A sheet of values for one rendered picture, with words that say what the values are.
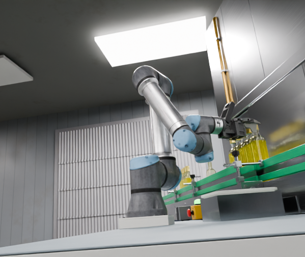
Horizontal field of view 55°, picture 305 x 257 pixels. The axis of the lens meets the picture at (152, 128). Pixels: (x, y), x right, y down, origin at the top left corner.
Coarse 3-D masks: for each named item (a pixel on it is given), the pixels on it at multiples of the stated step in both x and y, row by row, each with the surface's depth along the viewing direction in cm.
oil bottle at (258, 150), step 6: (252, 138) 130; (258, 138) 128; (264, 138) 129; (252, 144) 129; (258, 144) 127; (264, 144) 128; (252, 150) 130; (258, 150) 126; (264, 150) 127; (252, 156) 130; (258, 156) 126; (264, 156) 126
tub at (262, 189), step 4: (256, 188) 94; (260, 188) 94; (264, 188) 94; (268, 188) 95; (272, 188) 95; (276, 188) 96; (212, 192) 95; (216, 192) 93; (220, 192) 92; (224, 192) 92; (228, 192) 92; (232, 192) 92; (236, 192) 93; (240, 192) 94; (244, 192) 94; (248, 192) 94; (252, 192) 94; (256, 192) 95; (204, 196) 102; (208, 196) 101; (212, 196) 97
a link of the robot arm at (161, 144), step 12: (168, 84) 135; (168, 96) 132; (156, 120) 128; (156, 132) 126; (168, 132) 128; (156, 144) 125; (168, 144) 125; (168, 156) 122; (168, 168) 118; (168, 180) 117; (180, 180) 125
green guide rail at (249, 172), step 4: (240, 168) 133; (244, 168) 129; (248, 168) 126; (252, 168) 123; (256, 168) 121; (244, 172) 129; (248, 172) 127; (252, 172) 124; (244, 176) 130; (248, 176) 127; (252, 176) 124; (256, 176) 120; (244, 180) 130; (248, 180) 126; (252, 180) 123; (256, 180) 120; (168, 204) 279
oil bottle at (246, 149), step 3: (249, 138) 136; (246, 141) 135; (243, 144) 137; (246, 144) 134; (243, 147) 137; (246, 147) 134; (246, 150) 134; (249, 150) 132; (246, 153) 134; (249, 153) 132; (246, 156) 134; (249, 156) 132; (246, 159) 135; (249, 159) 132; (246, 162) 135
